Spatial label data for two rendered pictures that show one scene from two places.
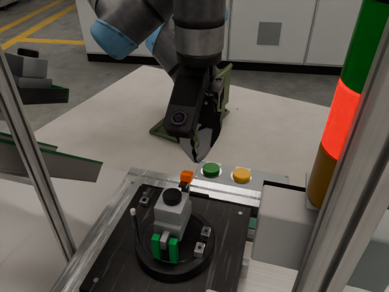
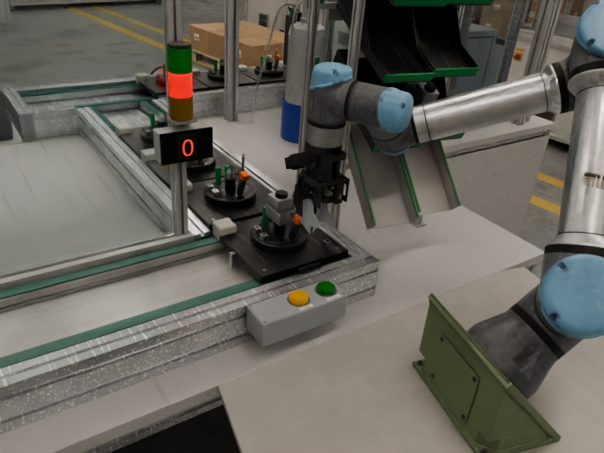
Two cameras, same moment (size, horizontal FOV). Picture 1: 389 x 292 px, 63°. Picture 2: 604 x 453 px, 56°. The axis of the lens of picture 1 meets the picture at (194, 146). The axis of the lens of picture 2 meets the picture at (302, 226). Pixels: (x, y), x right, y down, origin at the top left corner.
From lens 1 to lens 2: 1.42 m
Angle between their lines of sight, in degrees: 98
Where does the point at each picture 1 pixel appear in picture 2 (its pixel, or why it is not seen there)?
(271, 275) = (217, 280)
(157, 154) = not seen: hidden behind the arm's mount
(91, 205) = (387, 273)
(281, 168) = (305, 407)
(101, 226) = (329, 229)
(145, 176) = (360, 262)
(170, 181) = (340, 270)
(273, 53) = not seen: outside the picture
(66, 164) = (360, 186)
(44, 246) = (366, 245)
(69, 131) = not seen: hidden behind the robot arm
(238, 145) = (386, 407)
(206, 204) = (291, 262)
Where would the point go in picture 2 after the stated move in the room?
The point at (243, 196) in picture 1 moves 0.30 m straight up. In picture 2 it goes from (279, 290) to (287, 160)
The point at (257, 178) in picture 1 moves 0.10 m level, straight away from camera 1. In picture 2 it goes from (285, 306) to (313, 333)
